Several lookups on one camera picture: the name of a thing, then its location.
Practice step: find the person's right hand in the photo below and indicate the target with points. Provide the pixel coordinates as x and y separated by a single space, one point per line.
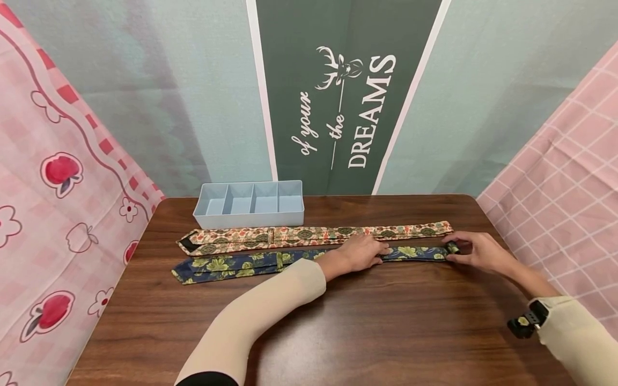
483 252

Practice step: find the person's left hand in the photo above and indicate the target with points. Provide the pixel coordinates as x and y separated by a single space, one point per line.
355 254

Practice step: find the person's right thumb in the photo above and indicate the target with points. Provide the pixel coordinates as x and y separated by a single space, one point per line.
461 259

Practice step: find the person's right fingers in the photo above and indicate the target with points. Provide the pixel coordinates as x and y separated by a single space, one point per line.
456 239

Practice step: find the person's left fingers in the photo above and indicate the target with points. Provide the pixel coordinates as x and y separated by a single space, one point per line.
376 249

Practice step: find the navy floral necktie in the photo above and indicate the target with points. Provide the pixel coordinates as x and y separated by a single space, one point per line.
227 265

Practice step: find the person's right forearm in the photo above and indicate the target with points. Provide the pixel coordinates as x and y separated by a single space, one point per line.
569 327

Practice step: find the person's left forearm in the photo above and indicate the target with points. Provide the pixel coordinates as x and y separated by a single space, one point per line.
260 321

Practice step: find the beige floral necktie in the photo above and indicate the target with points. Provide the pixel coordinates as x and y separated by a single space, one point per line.
289 235

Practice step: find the black wrist band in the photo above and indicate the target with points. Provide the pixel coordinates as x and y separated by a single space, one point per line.
527 320

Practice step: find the light blue divided tray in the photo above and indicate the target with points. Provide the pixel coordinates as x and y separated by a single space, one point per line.
248 217

